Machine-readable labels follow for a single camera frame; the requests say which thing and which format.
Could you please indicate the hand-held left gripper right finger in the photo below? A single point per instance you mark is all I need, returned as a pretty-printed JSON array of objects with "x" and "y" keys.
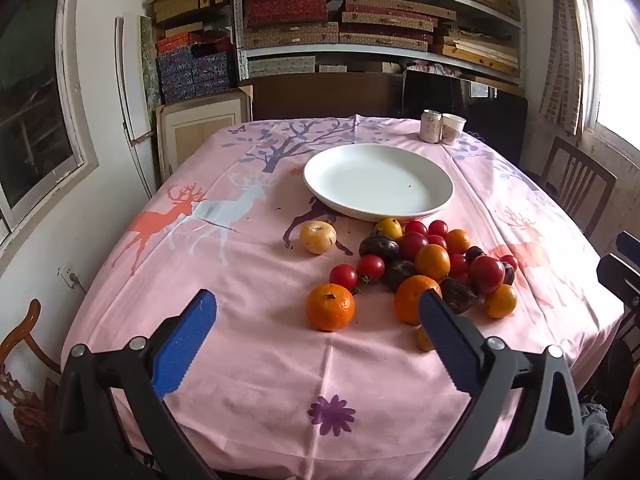
[{"x": 450, "y": 340}]

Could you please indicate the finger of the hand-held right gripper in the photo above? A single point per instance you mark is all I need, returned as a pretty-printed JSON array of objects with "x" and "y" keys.
[
  {"x": 619, "y": 277},
  {"x": 629, "y": 246}
]

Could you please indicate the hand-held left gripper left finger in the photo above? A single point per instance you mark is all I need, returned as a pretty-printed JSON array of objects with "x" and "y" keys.
[{"x": 185, "y": 340}]

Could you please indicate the large orange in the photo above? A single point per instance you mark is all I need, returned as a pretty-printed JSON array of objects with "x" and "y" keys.
[{"x": 410, "y": 300}]

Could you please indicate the small orange citrus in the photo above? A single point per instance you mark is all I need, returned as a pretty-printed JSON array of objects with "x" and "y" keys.
[
  {"x": 423, "y": 338},
  {"x": 458, "y": 241},
  {"x": 500, "y": 301}
]

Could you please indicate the large red tomato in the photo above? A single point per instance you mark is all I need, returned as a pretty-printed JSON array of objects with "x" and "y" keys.
[
  {"x": 486, "y": 274},
  {"x": 412, "y": 245}
]

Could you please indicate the yellow orange citrus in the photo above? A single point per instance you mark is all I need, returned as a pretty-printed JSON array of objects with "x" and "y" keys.
[{"x": 432, "y": 261}]

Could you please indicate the small dark brown fruit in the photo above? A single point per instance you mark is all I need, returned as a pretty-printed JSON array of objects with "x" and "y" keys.
[{"x": 509, "y": 275}]

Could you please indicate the red cherry tomato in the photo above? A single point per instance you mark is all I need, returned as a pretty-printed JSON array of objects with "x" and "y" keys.
[
  {"x": 416, "y": 227},
  {"x": 437, "y": 241},
  {"x": 343, "y": 276},
  {"x": 370, "y": 267},
  {"x": 510, "y": 261},
  {"x": 458, "y": 263},
  {"x": 438, "y": 227}
]

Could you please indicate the orange mandarin with green stem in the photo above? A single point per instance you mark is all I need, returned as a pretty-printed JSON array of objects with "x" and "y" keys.
[{"x": 330, "y": 306}]

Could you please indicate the pale yellow fruit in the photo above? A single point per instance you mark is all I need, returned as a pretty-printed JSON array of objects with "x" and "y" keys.
[{"x": 317, "y": 236}]

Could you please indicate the white plate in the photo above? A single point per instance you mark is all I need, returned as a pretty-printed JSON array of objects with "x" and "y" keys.
[{"x": 375, "y": 180}]

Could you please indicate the person's right forearm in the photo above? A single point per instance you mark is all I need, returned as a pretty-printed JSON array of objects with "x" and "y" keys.
[{"x": 627, "y": 407}]

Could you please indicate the brown wooden slatted chair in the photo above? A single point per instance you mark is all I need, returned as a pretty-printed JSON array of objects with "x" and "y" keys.
[{"x": 580, "y": 185}]

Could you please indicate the pink printed tablecloth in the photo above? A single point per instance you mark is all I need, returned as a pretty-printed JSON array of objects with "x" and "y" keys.
[{"x": 260, "y": 270}]

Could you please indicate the yellow citrus with stem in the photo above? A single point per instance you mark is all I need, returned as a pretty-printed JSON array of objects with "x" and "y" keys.
[{"x": 389, "y": 228}]

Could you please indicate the person's grey blue clothing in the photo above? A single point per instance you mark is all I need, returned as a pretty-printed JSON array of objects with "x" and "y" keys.
[{"x": 595, "y": 430}]

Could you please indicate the ornate carved wooden chair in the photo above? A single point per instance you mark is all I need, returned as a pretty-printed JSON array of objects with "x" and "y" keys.
[{"x": 25, "y": 380}]

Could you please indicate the bright window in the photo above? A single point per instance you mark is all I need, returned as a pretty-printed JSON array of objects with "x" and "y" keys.
[{"x": 612, "y": 60}]

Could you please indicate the black panel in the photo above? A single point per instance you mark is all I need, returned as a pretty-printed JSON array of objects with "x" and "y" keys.
[{"x": 480, "y": 110}]

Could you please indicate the white paper cup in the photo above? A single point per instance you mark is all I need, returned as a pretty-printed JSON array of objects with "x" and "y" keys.
[{"x": 454, "y": 129}]

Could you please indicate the patterned curtain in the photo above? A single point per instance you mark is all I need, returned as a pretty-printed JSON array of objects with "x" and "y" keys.
[{"x": 562, "y": 45}]

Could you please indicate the light wooden framed panel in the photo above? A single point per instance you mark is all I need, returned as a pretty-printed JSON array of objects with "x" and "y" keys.
[{"x": 200, "y": 127}]

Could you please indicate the drink can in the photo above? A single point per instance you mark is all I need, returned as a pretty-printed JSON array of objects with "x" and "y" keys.
[{"x": 431, "y": 126}]

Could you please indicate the white leaning board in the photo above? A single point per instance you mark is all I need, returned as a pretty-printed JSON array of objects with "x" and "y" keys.
[{"x": 131, "y": 80}]

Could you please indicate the pile of blue patterned boxes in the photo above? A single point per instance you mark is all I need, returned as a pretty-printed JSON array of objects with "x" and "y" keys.
[{"x": 195, "y": 67}]

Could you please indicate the dark brown wooden board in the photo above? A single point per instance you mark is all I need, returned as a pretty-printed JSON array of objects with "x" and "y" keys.
[{"x": 325, "y": 95}]

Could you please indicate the white framed dark window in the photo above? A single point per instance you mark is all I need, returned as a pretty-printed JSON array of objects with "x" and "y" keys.
[{"x": 40, "y": 100}]

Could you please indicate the metal shelf rack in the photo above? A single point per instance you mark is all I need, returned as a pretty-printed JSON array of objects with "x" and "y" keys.
[{"x": 385, "y": 50}]

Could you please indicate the pile of brown red flat boxes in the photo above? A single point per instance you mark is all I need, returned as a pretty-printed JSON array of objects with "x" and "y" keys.
[{"x": 380, "y": 10}]

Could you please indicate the wall socket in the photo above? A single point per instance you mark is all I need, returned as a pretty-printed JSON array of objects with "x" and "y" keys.
[{"x": 67, "y": 276}]

